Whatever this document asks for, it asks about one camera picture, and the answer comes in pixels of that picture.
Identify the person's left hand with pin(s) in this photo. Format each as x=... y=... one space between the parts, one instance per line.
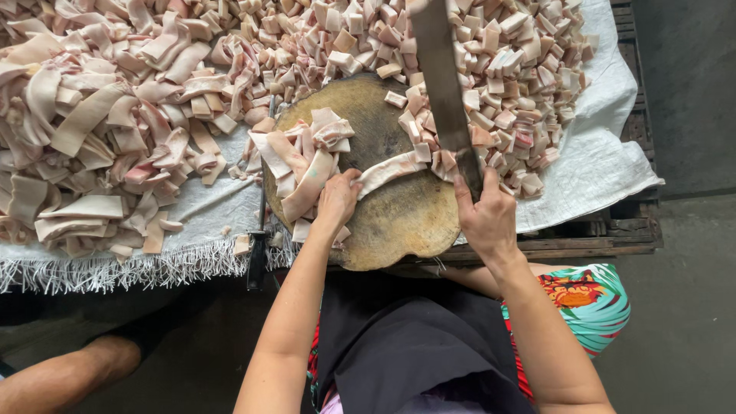
x=335 y=201

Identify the person's right hand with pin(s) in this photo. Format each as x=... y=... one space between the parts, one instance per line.
x=489 y=221

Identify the long pork skin strip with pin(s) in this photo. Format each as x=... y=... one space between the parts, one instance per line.
x=391 y=171

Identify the steel cleaver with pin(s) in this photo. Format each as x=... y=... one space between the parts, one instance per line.
x=440 y=75

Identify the pile of strips on board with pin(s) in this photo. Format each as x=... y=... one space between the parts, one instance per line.
x=302 y=161

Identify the round wooden chopping board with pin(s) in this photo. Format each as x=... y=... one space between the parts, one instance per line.
x=397 y=213

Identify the single pork cube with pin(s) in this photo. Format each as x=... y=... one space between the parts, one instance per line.
x=395 y=99

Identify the white woven sack cloth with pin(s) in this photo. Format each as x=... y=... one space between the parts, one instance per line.
x=598 y=167

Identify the colourful patterned shorts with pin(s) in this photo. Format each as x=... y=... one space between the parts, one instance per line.
x=592 y=305

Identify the dark wooden pallet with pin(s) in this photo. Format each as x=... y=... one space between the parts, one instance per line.
x=629 y=221

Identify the black apron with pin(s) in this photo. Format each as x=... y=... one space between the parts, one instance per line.
x=414 y=345

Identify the heap of small pork cubes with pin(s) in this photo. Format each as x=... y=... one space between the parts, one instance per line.
x=506 y=75

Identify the heap of uncut pork skin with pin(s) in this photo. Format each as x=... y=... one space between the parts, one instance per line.
x=98 y=115

